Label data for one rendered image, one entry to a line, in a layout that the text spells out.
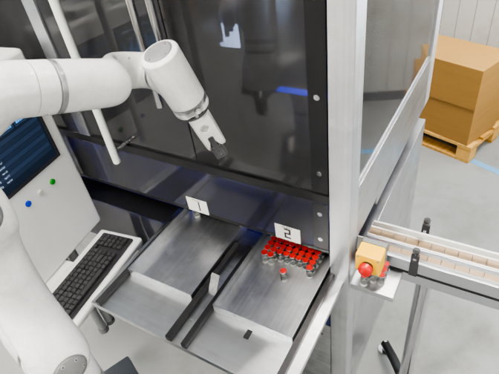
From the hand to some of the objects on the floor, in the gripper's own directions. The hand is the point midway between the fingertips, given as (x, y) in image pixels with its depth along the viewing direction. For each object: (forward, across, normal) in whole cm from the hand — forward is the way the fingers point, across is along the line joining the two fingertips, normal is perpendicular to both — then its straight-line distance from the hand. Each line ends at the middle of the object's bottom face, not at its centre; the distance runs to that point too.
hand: (219, 150), depth 111 cm
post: (+136, +34, -12) cm, 141 cm away
